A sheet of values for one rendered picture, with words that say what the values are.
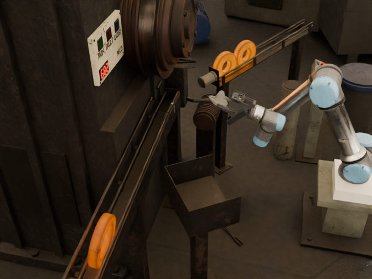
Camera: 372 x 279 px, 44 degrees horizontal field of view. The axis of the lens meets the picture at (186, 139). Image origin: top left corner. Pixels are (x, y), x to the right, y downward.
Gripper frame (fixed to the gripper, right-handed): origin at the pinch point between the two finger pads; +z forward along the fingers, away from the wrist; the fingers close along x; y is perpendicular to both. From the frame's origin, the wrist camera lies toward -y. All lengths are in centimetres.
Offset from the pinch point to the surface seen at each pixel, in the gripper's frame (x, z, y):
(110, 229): 79, 16, -13
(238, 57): -48.1, -6.1, -0.1
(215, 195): 47, -16, -11
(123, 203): 61, 17, -20
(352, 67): -109, -79, -8
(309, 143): -61, -68, -43
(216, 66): -35.0, 3.3, -2.8
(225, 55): -39.6, 1.1, 2.7
